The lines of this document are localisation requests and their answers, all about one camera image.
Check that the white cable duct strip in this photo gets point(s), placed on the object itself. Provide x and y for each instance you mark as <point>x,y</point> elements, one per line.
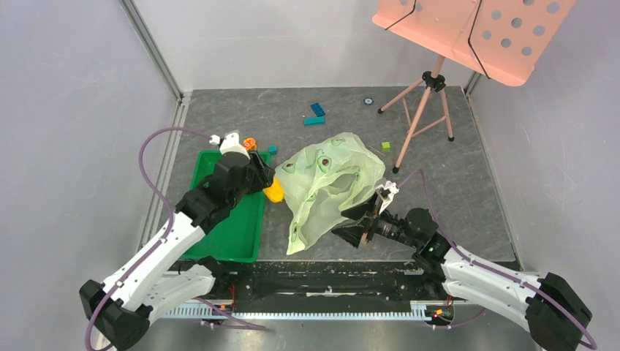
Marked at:
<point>197,310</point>

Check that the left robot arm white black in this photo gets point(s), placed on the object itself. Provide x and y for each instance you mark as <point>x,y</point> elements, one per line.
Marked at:
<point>128,302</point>

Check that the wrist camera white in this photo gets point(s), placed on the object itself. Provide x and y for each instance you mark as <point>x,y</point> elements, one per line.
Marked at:
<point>230,142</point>
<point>385,195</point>

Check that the yellow fake fruit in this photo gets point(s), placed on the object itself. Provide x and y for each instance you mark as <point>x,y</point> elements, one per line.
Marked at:
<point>274,192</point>

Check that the orange yellow round toy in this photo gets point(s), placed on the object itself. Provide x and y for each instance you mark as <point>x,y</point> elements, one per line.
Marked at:
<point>250,144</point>

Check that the blue lego brick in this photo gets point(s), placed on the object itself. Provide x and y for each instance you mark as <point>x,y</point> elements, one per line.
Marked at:
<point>317,109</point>

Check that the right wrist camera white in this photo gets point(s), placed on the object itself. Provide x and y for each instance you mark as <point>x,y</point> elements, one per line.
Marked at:
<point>385,195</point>

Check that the green plastic tray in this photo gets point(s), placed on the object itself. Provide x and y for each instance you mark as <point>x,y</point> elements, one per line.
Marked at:
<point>237,238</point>

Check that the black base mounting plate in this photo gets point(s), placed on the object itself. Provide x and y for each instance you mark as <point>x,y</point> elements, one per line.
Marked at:
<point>323,286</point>

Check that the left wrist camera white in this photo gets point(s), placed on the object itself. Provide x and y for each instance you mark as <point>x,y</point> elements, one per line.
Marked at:
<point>230,142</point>

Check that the pink music stand desk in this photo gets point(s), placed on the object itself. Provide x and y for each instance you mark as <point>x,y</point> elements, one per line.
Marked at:
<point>501,39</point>

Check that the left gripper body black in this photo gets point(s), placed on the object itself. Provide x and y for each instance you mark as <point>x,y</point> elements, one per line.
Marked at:
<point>257,178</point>

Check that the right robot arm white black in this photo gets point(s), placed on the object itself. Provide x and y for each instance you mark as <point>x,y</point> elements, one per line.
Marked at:
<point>546,307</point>

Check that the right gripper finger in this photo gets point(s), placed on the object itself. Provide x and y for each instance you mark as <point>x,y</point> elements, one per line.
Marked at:
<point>351,234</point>
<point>360,212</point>

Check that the teal rectangular block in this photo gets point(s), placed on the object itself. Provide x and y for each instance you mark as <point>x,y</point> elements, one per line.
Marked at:
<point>314,121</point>

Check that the pale green plastic bag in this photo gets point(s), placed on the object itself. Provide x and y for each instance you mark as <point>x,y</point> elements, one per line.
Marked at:
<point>322,180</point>

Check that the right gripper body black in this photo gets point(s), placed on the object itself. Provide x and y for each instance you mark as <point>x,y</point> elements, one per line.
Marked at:
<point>365,230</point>

